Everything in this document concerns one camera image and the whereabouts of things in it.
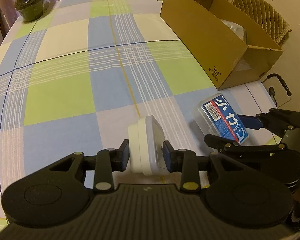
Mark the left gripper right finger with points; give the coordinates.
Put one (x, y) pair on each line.
(183, 161)

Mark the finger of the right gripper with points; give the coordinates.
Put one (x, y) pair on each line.
(223, 145)
(277, 121)

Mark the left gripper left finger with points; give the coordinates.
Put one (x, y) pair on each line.
(108, 161)

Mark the blue label plastic case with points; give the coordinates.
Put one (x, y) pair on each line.
(215, 116)

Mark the white square plug adapter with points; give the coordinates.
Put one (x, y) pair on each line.
(146, 138)

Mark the silver foil pouch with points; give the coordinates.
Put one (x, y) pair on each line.
(236, 29)

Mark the checked tablecloth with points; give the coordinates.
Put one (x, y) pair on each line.
(74, 80)

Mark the brown cardboard box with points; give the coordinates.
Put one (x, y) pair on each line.
(226, 59)

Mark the quilted gold chair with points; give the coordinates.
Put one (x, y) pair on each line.
(267, 17)

